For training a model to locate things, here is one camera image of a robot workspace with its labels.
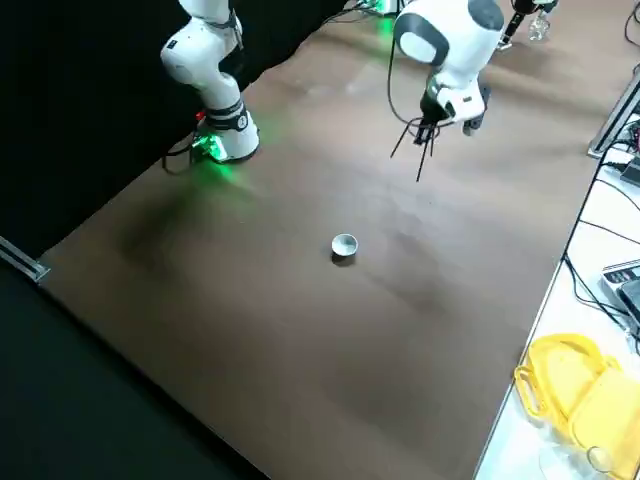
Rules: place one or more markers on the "grey desk device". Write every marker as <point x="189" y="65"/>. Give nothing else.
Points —
<point x="622" y="290"/>

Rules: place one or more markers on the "yellow plastic container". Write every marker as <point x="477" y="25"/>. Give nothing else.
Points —
<point x="590" y="380"/>

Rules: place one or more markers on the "clear glass cup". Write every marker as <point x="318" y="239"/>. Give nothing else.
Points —
<point x="600" y="457"/>

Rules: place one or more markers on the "black metal tripod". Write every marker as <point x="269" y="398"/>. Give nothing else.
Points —
<point x="424" y="160"/>

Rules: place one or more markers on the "aluminium frame post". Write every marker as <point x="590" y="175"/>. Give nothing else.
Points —
<point x="20" y="260"/>
<point x="615" y="115"/>

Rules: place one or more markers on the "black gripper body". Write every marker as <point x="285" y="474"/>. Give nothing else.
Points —
<point x="431" y="102"/>

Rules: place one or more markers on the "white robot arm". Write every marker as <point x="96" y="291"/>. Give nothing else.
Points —
<point x="372" y="4"/>
<point x="200" y="65"/>

